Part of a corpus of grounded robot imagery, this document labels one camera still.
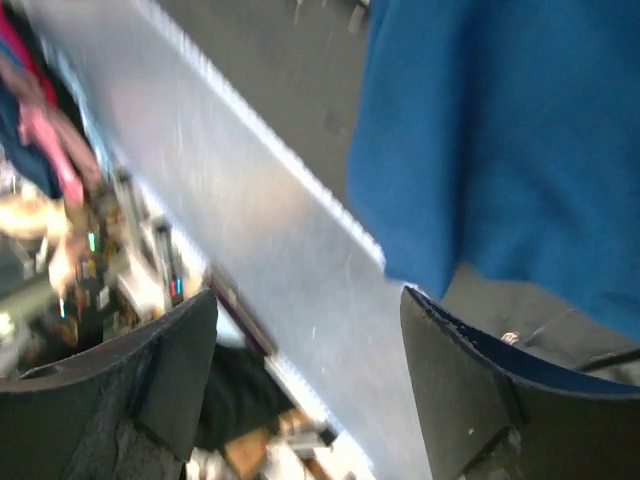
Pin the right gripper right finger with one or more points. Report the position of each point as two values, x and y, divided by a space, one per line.
488 410

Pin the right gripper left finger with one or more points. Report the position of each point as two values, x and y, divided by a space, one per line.
126 409

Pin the dark blue t shirt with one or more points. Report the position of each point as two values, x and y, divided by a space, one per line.
505 135

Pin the aluminium front rail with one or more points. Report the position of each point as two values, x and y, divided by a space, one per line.
238 115

